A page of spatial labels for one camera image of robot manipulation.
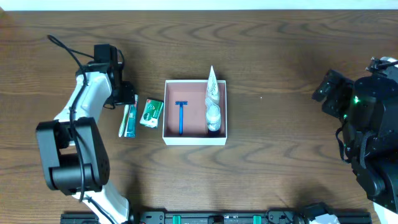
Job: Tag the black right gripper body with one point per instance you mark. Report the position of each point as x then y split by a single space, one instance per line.
329 93

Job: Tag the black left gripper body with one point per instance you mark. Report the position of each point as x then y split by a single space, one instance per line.
125 93

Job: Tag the green soap bar packet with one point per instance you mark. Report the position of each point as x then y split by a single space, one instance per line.
151 114

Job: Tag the green white toothbrush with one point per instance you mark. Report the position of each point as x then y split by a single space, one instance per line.
123 122

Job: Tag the red green toothpaste tube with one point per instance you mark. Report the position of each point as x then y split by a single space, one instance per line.
130 130

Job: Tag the blue disposable razor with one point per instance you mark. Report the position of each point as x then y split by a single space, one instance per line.
181 104

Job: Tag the white box with pink interior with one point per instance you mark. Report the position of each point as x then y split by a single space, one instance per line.
195 131

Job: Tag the white floral lotion tube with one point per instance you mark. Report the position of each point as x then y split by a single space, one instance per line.
212 90

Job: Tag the clear pump soap bottle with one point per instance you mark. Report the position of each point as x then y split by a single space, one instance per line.
213 117

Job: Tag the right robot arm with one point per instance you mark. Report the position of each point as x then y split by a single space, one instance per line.
367 138

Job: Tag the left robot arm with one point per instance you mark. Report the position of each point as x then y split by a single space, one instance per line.
73 155

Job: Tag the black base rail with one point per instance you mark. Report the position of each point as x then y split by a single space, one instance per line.
268 217

